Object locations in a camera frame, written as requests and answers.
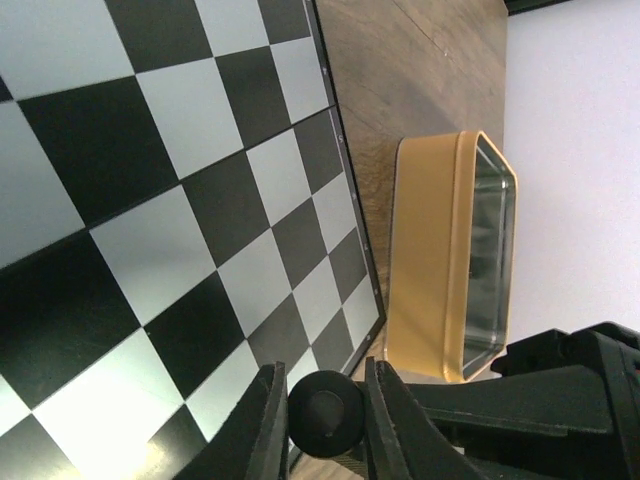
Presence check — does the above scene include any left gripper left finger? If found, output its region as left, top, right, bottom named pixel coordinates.
left=176, top=362, right=289, bottom=479

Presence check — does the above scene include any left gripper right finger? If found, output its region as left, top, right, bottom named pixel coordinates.
left=364, top=357, right=486, bottom=479

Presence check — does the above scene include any black pawn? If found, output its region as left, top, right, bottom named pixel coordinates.
left=288, top=370, right=365, bottom=459

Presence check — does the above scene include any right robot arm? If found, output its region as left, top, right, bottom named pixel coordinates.
left=409, top=322, right=639, bottom=479

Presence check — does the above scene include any gold metal tin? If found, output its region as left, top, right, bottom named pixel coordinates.
left=385, top=131, right=518, bottom=383

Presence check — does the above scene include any black and white chessboard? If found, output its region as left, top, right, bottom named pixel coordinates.
left=1, top=1, right=383, bottom=479

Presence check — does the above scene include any black aluminium frame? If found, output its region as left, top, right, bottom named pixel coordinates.
left=504, top=0, right=640, bottom=16

